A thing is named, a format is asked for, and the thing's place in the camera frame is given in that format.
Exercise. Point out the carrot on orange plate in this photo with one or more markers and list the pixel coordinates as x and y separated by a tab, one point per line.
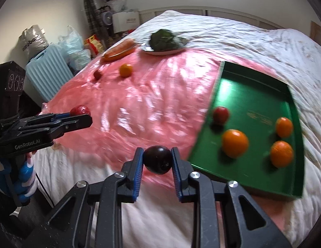
116	57

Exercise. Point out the dark purple plum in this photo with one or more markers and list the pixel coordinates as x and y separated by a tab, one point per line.
158	160

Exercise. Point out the wooden headboard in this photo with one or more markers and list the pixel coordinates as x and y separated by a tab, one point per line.
318	32

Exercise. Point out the silver printed bag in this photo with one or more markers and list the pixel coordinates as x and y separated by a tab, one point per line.
32	40

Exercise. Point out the red and yellow box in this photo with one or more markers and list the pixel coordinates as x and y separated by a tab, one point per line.
94	44

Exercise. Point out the small red plum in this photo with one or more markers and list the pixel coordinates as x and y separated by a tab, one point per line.
220	115
79	109
97	74

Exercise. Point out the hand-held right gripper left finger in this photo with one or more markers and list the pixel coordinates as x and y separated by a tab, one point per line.
137	180

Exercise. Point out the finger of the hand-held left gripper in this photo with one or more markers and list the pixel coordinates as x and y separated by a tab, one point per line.
61	116
77	122

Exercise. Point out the pink plastic sheet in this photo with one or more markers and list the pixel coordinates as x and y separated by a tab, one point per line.
150	95

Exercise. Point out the large orange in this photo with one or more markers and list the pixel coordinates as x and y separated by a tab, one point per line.
235	143

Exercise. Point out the plaid scarf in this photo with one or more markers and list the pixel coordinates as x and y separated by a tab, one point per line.
90	13

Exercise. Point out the light blue suitcase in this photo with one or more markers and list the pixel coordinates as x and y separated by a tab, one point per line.
49	72

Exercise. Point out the white plastic bag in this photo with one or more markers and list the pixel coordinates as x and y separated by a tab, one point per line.
117	1

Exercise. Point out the green leafy vegetable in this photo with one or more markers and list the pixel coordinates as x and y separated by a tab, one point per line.
163	40

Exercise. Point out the small white fan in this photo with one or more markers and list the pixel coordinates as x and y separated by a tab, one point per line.
108	18

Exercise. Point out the white cardboard box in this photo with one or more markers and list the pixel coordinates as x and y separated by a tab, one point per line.
125	22

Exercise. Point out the white panelled cabinet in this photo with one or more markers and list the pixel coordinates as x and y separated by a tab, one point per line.
227	14

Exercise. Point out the person's left hand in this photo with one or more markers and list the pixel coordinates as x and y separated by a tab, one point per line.
24	171

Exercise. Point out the small orange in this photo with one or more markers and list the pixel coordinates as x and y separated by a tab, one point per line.
281	153
125	70
284	127

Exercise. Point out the clear plastic bag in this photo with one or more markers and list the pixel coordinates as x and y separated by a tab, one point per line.
80	58

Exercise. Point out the green cardboard box tray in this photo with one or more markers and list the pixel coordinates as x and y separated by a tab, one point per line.
253	103

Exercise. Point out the light blue plastic bag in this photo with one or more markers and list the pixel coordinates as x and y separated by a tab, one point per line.
72	41

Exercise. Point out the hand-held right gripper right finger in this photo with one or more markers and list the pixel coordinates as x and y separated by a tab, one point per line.
177	180

